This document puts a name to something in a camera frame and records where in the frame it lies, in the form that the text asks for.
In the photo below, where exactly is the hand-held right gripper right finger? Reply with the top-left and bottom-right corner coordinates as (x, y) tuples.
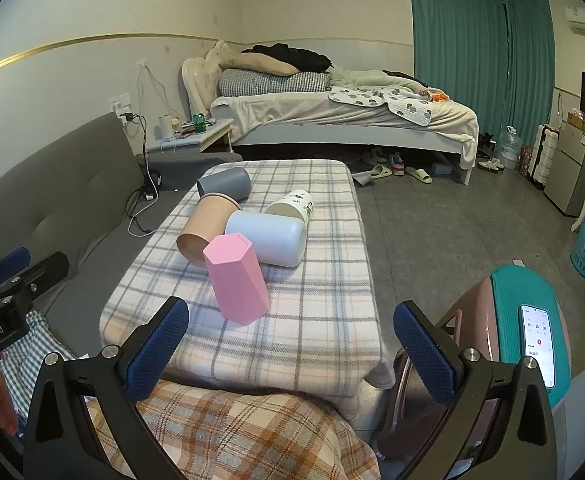
(393, 300), (559, 480)

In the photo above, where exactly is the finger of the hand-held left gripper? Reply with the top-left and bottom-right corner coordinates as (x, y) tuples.
(0, 247), (31, 292)
(0, 252), (71, 312)

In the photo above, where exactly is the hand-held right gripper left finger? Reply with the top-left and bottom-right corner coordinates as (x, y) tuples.
(22, 296), (191, 480)

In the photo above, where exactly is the pink hexagonal cup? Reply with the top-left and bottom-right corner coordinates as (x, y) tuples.
(203, 233), (272, 325)

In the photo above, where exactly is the beige cup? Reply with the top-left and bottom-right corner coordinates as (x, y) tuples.
(176, 192), (243, 267)

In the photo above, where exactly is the light blue cup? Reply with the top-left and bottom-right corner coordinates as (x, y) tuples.
(225, 210), (307, 267)

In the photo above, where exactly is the grey cup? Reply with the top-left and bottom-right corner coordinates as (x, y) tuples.
(196, 167), (252, 201)

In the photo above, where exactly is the white printed cup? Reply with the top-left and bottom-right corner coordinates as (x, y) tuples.
(265, 189), (318, 222)

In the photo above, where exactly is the person's left hand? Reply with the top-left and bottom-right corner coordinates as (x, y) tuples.
(0, 352), (21, 436)

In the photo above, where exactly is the blue checked cloth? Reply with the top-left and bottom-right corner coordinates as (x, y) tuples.
(0, 310), (81, 436)

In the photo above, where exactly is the grey sofa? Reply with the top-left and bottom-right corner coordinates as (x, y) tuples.
(0, 111), (244, 322)

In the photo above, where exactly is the teal cushioned stool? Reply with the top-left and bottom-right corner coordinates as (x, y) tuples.
(375, 264), (572, 467)

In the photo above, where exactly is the white smartphone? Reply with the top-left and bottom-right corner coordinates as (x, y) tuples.
(517, 303), (557, 390)

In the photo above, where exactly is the person's plaid trouser leg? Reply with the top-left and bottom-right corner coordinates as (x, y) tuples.
(88, 379), (381, 480)

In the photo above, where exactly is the plaid cloth covered table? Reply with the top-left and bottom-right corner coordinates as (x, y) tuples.
(100, 159), (397, 422)

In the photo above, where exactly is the white nightstand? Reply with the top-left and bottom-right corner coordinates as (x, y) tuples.
(144, 118), (235, 154)

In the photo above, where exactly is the clear water jug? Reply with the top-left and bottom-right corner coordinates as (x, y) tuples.
(497, 126), (522, 170)

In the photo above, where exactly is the grey fridge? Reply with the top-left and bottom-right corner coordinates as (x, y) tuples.
(543, 130), (585, 219)

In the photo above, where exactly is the white suitcase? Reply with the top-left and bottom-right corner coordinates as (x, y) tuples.
(531, 122), (561, 189)

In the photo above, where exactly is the white bed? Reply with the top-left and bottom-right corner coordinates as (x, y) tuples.
(181, 56), (481, 186)

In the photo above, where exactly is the printed blanket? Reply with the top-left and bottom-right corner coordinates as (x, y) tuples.
(327, 82), (433, 127)

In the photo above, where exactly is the cream cushion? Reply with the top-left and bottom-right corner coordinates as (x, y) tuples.
(203, 40), (244, 97)

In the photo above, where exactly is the pale green blanket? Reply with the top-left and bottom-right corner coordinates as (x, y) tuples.
(329, 67), (429, 93)

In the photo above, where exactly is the checked pillow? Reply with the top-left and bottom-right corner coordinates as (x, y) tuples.
(218, 69), (332, 95)

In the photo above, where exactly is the teal curtain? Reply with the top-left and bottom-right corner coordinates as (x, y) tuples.
(407, 0), (558, 174)

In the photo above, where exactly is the beige pillow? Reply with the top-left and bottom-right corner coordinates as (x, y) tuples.
(221, 52), (299, 77)

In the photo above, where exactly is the black clothing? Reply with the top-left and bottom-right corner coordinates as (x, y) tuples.
(241, 44), (334, 72)

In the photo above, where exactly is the black cable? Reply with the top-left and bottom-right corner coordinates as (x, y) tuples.
(121, 114), (164, 237)

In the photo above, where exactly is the wall socket with charger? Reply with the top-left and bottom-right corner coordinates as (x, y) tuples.
(109, 94), (136, 124)

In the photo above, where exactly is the white wall cable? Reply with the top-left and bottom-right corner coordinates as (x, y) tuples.
(136, 59), (184, 127)

